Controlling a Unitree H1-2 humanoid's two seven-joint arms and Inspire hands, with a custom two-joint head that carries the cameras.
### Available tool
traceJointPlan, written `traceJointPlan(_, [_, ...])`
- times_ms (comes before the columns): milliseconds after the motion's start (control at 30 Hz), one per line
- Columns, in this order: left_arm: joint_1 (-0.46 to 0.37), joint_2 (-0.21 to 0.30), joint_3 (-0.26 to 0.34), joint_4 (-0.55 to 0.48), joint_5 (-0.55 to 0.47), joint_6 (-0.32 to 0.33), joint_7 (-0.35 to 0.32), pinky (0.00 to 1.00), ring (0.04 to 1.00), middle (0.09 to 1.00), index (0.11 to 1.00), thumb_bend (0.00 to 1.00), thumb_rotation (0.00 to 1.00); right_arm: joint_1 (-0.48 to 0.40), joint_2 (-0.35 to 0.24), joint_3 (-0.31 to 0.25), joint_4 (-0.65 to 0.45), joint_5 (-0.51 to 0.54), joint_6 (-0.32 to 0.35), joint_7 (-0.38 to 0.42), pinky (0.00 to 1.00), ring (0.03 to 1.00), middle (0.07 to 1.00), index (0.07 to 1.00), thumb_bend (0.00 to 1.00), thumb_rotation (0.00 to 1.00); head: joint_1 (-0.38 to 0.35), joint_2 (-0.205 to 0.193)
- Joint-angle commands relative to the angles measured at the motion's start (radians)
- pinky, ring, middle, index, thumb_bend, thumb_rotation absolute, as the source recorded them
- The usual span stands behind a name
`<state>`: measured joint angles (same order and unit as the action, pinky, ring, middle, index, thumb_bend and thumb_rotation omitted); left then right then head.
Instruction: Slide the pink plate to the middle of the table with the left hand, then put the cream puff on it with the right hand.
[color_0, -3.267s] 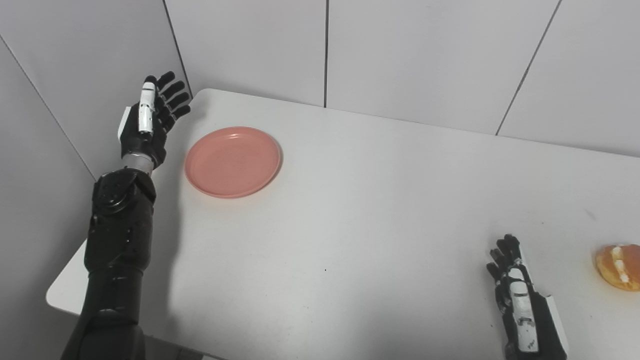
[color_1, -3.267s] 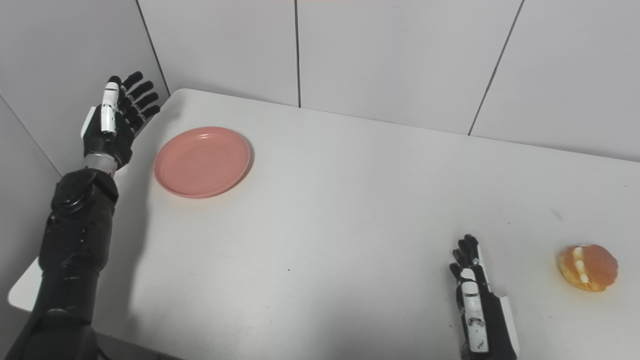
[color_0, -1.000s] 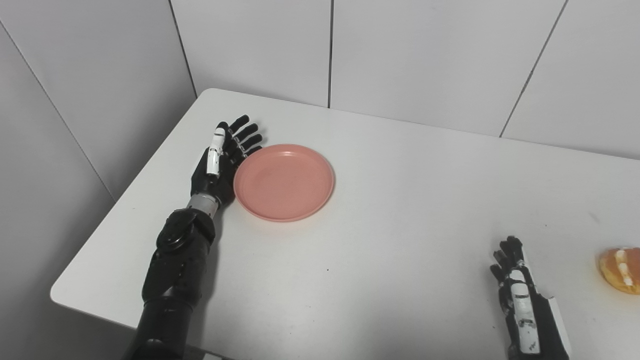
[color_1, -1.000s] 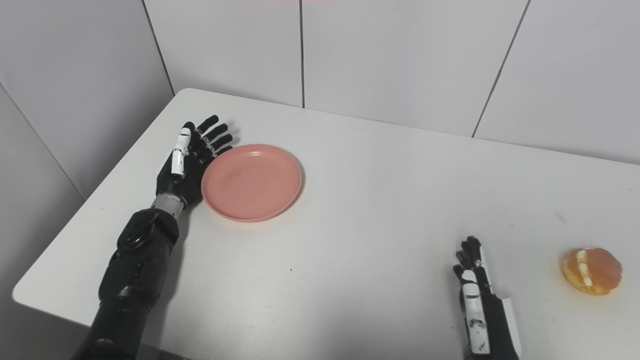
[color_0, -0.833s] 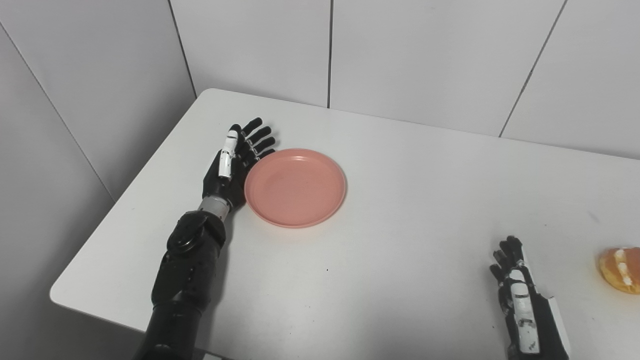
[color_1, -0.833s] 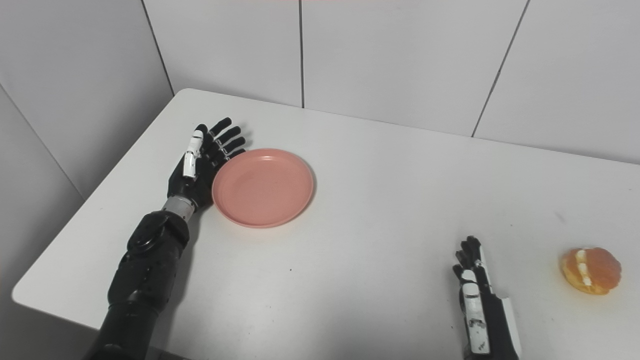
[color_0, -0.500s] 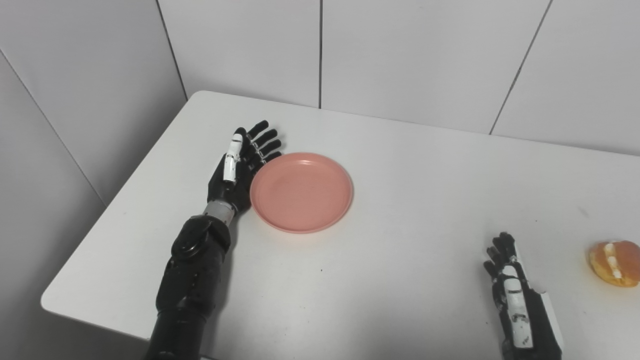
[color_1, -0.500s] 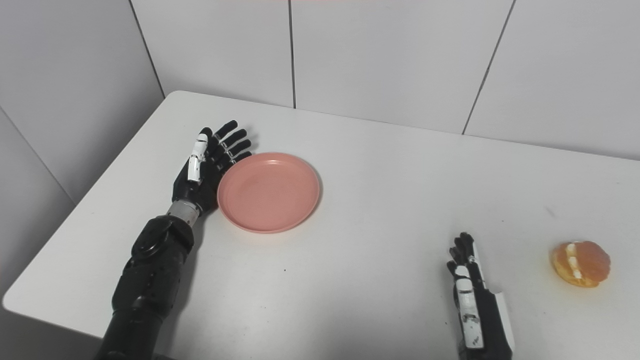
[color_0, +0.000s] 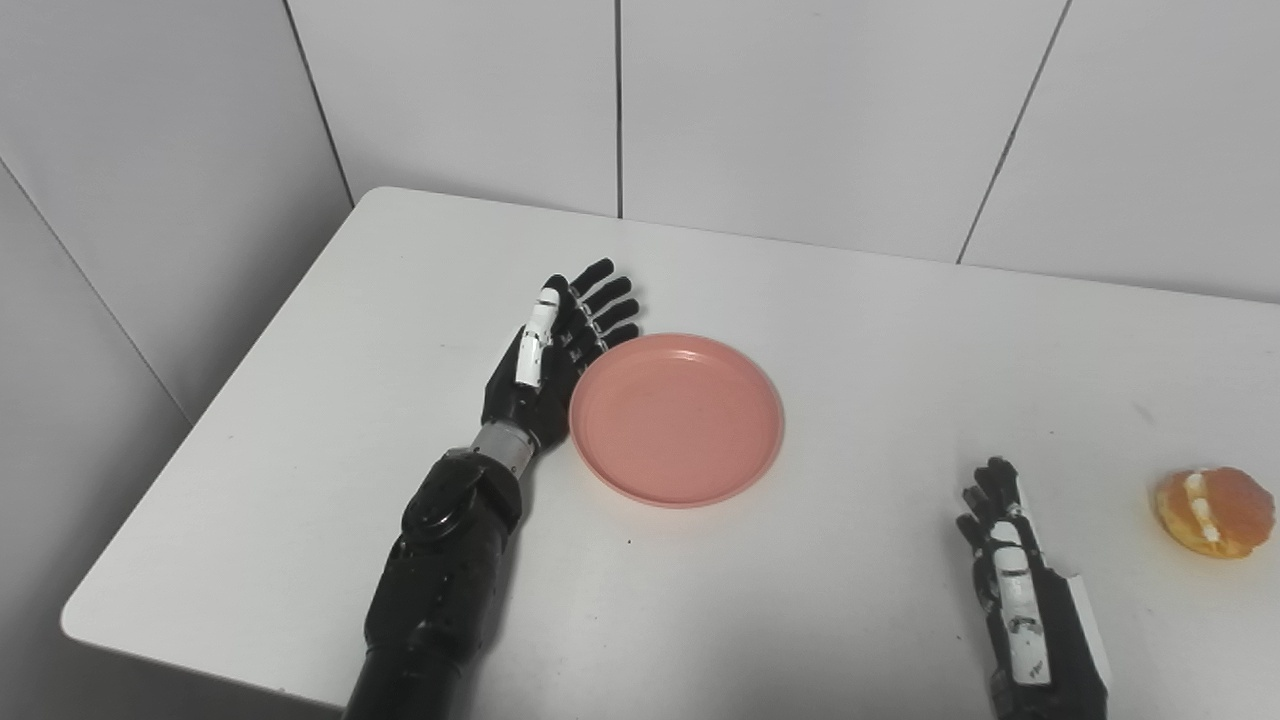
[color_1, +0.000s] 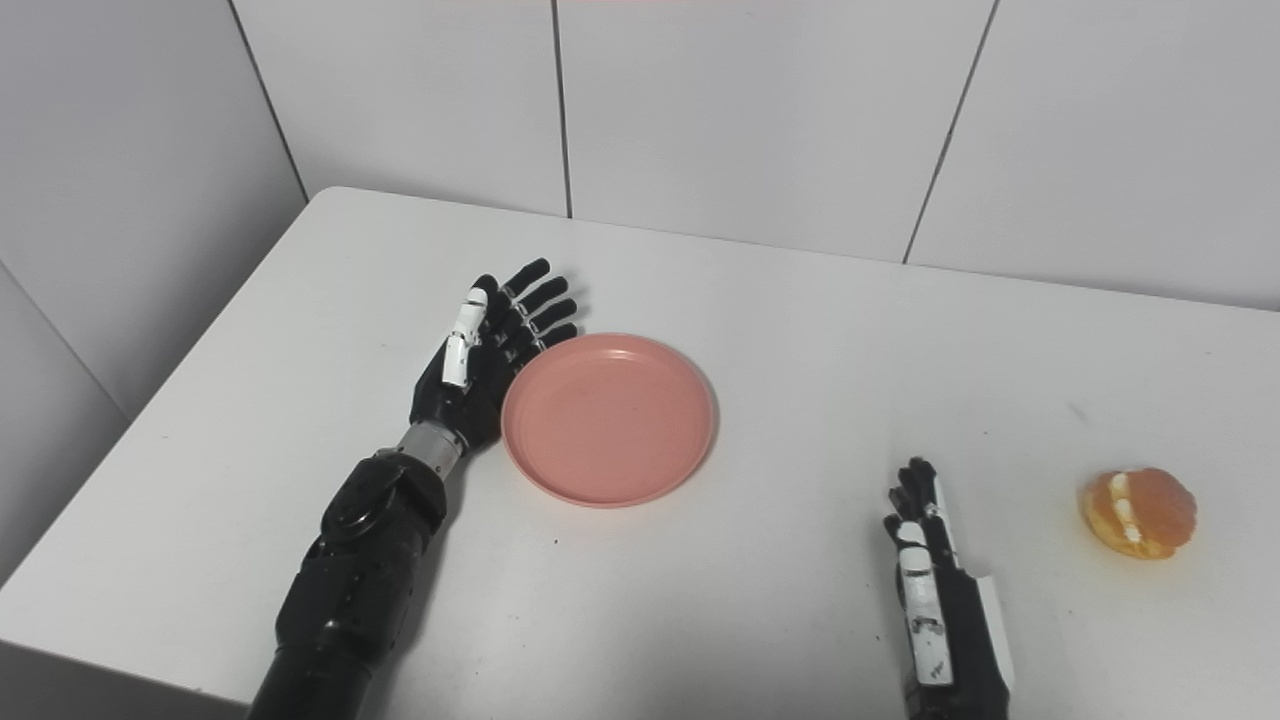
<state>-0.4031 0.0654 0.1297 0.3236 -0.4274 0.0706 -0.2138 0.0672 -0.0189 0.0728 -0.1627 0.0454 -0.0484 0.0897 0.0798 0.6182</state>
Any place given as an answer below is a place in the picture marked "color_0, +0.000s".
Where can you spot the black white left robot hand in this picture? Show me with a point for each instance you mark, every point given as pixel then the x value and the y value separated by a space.
pixel 510 405

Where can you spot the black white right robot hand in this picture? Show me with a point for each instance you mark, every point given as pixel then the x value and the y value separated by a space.
pixel 1065 650

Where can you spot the pink round plate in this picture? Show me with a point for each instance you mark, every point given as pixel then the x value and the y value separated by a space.
pixel 675 420

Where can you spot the orange cream puff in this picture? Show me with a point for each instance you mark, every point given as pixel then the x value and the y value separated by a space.
pixel 1235 510

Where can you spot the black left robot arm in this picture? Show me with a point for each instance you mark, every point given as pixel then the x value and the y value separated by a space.
pixel 440 590

